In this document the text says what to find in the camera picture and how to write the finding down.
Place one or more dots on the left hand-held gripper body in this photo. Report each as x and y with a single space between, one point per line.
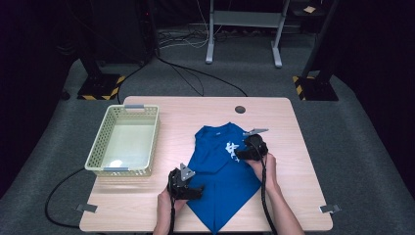
178 187

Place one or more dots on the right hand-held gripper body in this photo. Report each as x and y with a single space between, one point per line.
257 147

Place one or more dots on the blue t-shirt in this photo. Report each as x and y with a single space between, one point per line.
221 182

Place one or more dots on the person's left hand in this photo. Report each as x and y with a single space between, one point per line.
164 209

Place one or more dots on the person's right hand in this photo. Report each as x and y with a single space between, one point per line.
269 173

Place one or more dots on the round table grommet hole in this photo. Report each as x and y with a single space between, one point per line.
240 109

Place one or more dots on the cream plastic basket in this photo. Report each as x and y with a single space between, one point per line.
127 143

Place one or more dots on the black stand with striped base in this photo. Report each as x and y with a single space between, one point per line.
101 86
314 88

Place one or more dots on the grey tape piece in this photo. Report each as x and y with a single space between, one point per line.
330 209
86 208

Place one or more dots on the small tan paper note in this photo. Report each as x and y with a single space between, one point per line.
309 9

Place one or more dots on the black cabinet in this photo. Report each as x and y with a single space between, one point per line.
120 29

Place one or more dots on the white metal desk frame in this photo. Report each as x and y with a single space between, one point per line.
244 19

